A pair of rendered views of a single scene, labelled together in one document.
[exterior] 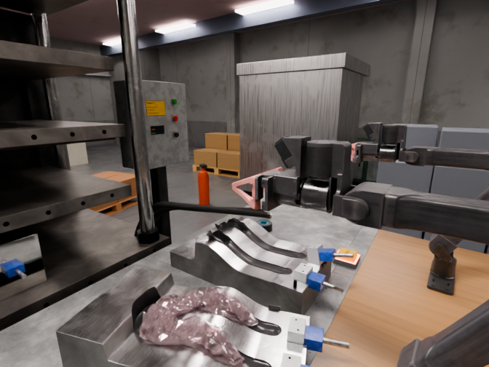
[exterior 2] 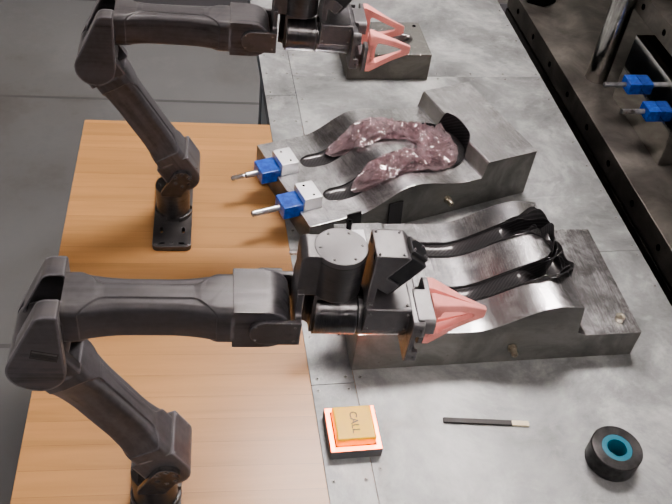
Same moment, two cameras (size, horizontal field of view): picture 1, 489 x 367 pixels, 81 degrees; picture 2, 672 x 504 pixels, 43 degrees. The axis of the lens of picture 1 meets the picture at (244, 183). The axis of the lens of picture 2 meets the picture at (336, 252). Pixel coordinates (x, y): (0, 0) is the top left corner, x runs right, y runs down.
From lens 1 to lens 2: 1.80 m
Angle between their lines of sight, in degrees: 107
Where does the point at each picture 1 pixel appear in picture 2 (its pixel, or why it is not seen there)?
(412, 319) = (197, 341)
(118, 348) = (424, 112)
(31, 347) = (514, 119)
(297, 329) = (304, 186)
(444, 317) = (152, 372)
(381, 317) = not seen: hidden behind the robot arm
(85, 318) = (468, 95)
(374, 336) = not seen: hidden behind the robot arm
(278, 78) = not seen: outside the picture
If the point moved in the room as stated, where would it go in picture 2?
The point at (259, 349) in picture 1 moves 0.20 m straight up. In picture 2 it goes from (326, 172) to (337, 86)
